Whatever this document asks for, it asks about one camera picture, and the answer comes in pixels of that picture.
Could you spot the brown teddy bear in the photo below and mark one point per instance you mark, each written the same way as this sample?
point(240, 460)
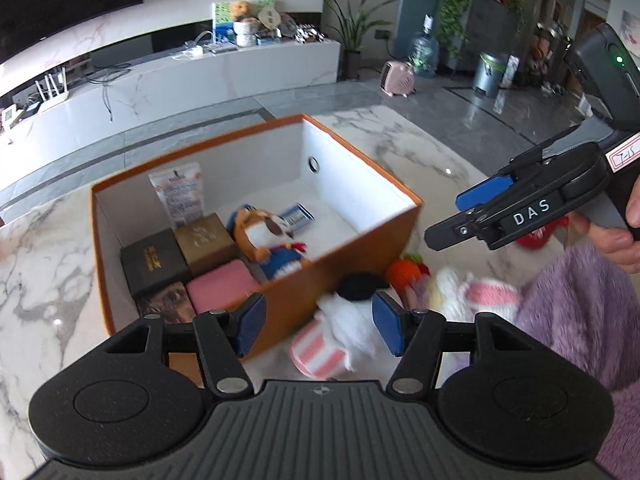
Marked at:
point(241, 10)

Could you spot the purple fluffy garment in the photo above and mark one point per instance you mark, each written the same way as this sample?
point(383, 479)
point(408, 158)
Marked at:
point(585, 320)

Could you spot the brown dog plush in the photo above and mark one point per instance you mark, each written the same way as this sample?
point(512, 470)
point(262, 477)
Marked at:
point(260, 232)

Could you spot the white marble tv cabinet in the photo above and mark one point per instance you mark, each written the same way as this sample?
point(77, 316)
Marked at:
point(200, 80)

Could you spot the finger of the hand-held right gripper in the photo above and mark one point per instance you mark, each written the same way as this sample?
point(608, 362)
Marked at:
point(482, 192)
point(450, 232)

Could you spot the tall potted plant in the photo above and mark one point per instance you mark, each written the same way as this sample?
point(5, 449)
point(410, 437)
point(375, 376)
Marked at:
point(352, 30)

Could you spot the gold gift box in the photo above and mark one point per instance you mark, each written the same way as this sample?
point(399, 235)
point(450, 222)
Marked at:
point(205, 242)

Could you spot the white printed pouch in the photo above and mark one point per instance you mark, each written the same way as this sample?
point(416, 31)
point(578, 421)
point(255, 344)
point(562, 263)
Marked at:
point(182, 195)

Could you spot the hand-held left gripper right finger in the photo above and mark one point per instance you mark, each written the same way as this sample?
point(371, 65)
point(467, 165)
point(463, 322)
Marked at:
point(387, 322)

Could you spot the landscape painting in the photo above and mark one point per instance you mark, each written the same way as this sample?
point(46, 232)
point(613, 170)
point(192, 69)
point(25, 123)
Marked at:
point(222, 22)

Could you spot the orange crochet carrot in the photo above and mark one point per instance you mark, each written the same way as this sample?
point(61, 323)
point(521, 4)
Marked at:
point(405, 272)

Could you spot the silver trash bin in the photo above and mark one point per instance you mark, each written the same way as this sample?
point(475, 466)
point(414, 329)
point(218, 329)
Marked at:
point(490, 75)

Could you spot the white router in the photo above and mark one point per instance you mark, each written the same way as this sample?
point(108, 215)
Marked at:
point(52, 100)

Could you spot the blue water bottle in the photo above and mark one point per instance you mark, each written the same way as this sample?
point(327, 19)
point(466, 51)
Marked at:
point(424, 52)

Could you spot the pink embossed wallet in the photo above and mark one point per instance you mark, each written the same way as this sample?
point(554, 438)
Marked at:
point(220, 285)

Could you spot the black and white figurine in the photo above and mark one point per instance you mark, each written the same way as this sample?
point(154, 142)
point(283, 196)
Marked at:
point(309, 35)

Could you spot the white crochet bunny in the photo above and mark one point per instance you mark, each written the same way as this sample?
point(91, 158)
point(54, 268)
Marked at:
point(470, 292)

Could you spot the person's right hand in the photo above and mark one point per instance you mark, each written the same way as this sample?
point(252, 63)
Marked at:
point(612, 245)

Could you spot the orange cardboard box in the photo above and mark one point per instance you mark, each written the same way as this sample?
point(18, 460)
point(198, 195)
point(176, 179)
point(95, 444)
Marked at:
point(360, 260)

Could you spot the illustrated card box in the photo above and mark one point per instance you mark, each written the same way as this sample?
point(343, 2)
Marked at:
point(167, 302)

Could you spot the small white clock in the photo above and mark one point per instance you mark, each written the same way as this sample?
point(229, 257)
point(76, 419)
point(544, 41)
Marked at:
point(10, 116)

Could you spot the small blue and white box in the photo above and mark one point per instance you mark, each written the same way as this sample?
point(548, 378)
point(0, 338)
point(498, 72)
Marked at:
point(299, 216)

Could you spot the red cup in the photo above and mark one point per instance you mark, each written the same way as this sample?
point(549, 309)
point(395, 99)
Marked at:
point(532, 239)

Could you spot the dark grey gift box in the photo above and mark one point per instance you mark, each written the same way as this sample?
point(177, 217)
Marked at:
point(152, 262)

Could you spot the pink space heater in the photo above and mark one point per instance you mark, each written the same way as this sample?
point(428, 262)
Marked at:
point(399, 79)

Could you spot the round wooden ornament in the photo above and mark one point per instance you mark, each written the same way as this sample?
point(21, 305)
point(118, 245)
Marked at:
point(269, 16)

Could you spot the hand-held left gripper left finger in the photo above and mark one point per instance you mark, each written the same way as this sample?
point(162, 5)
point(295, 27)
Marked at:
point(251, 322)

